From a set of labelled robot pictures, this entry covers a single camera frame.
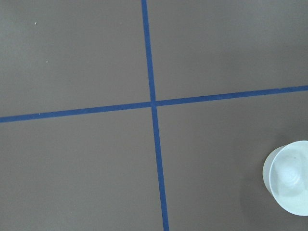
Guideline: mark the white bowl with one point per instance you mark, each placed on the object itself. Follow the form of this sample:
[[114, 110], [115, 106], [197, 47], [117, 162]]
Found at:
[[285, 175]]

